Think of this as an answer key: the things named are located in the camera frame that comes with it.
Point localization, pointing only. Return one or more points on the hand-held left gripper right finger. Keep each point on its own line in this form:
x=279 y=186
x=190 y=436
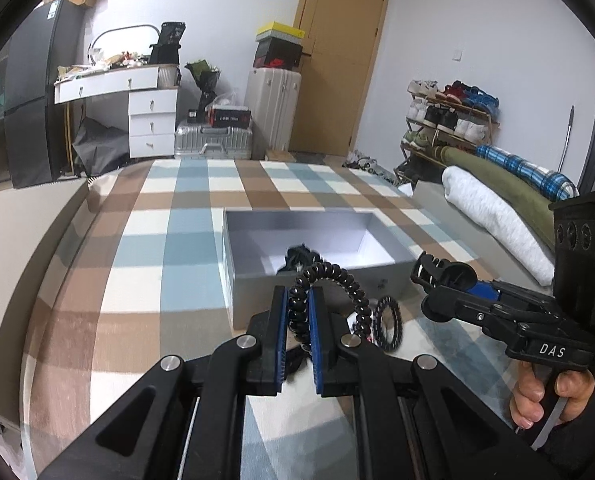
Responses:
x=317 y=340

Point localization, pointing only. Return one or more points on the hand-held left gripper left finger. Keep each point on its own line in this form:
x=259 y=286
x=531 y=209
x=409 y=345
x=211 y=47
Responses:
x=277 y=340

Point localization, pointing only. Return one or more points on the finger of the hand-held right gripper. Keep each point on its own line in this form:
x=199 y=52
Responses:
x=485 y=291
x=467 y=312

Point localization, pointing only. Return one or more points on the grey cardboard box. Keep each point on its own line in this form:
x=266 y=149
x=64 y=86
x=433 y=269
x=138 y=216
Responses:
x=257 y=300

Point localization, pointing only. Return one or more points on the person's right hand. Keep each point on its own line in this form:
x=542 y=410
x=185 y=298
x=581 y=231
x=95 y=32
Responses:
x=525 y=400

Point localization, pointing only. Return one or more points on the white fleece blanket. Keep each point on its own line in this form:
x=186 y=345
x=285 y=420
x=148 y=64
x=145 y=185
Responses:
x=497 y=225

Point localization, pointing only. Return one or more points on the green rolled blanket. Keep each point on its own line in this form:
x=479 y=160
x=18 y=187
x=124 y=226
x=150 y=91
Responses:
x=507 y=185

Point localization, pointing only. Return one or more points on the checkered bed blanket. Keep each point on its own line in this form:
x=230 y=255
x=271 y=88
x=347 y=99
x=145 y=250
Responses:
x=177 y=270

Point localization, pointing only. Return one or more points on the blue plaid blanket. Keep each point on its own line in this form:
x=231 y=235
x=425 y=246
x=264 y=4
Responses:
x=527 y=167

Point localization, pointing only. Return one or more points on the wooden shoe rack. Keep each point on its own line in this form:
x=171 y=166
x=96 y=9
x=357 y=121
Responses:
x=477 y=147

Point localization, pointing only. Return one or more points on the grey metal pole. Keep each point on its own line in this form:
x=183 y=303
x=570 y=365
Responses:
x=567 y=135

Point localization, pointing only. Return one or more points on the sandals on floor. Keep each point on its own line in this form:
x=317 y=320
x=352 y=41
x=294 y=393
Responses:
x=367 y=164

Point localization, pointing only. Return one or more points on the rows of shoes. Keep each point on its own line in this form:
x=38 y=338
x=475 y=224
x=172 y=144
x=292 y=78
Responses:
x=452 y=115

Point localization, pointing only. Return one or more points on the small cardboard box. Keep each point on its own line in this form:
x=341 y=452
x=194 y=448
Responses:
x=280 y=155

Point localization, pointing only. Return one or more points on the silver suitcase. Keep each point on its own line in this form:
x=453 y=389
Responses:
x=212 y=142

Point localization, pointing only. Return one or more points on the black and red box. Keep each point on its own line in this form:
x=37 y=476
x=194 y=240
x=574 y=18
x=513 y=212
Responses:
x=230 y=117

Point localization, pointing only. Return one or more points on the white suitcase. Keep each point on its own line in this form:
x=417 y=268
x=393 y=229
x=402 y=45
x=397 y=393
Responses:
x=272 y=110

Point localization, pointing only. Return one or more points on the white plastic bag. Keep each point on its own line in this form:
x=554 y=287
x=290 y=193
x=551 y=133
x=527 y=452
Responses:
x=225 y=99

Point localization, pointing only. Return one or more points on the white vanity desk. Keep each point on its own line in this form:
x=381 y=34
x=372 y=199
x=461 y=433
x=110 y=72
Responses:
x=150 y=125

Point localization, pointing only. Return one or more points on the black bag under desk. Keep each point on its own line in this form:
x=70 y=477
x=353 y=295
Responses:
x=100 y=145

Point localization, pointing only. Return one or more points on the beige bed board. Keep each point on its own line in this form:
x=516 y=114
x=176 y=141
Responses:
x=22 y=240

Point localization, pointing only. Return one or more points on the wooden door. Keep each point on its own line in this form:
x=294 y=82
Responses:
x=337 y=60

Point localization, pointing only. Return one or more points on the dark wrapped flower bouquet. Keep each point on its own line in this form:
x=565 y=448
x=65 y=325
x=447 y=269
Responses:
x=203 y=75

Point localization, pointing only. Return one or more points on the white ribbed vase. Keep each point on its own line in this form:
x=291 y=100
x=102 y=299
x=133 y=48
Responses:
x=167 y=75

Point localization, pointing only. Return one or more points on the yellow stick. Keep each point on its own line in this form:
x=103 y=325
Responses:
x=68 y=140

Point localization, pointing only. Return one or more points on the yellow shoebox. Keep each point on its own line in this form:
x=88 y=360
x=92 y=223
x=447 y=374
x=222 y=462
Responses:
x=280 y=31

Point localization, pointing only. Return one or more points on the black bag on desk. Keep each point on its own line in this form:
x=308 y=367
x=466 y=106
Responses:
x=167 y=45

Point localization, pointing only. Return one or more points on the pile of desk clutter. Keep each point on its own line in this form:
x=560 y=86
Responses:
x=102 y=62

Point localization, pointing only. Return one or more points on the oval vanity mirror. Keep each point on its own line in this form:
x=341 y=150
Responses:
x=122 y=42

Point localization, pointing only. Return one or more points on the black refrigerator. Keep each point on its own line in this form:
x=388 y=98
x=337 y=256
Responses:
x=37 y=85

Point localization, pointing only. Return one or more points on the white light switch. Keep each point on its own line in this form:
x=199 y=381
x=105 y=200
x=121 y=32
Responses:
x=458 y=55

